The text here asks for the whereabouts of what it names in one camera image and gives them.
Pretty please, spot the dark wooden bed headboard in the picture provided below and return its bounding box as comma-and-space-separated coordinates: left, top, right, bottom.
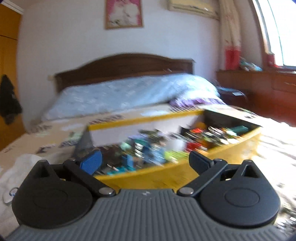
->
54, 53, 194, 93

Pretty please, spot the framed wall picture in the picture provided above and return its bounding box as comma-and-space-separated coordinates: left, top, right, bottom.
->
105, 0, 144, 30

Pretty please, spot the black jacket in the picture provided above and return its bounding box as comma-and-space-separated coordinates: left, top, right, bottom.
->
0, 74, 23, 125

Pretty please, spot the wall air conditioner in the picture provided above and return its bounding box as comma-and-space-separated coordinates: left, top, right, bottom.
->
167, 0, 220, 19

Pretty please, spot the light blue quilt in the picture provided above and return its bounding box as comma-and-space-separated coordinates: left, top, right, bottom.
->
40, 74, 221, 121

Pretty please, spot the jumble of colourful toy parts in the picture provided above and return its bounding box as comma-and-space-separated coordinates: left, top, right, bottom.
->
97, 124, 250, 175

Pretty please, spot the dark nightstand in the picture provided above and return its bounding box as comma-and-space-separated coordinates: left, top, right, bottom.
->
217, 89, 251, 106

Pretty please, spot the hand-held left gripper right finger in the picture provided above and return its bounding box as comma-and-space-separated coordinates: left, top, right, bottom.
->
177, 151, 264, 197

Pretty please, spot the yellow cardboard box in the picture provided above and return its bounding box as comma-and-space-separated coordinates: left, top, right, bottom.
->
73, 109, 263, 193

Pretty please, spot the white and red curtain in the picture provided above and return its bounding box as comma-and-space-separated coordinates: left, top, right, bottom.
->
218, 0, 244, 70

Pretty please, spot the brown wooden cabinet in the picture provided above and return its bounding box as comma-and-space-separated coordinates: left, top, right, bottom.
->
216, 69, 296, 128

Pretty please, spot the window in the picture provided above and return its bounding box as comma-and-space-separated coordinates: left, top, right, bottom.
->
252, 0, 296, 69

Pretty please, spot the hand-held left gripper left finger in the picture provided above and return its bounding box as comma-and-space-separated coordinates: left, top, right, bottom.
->
30, 149, 116, 198

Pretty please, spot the red box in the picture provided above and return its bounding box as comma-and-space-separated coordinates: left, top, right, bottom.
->
265, 53, 276, 68

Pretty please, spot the white fleece towel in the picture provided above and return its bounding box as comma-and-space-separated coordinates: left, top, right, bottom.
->
0, 119, 296, 232

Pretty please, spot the orange wooden wardrobe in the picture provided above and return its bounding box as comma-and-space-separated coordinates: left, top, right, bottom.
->
0, 4, 26, 141

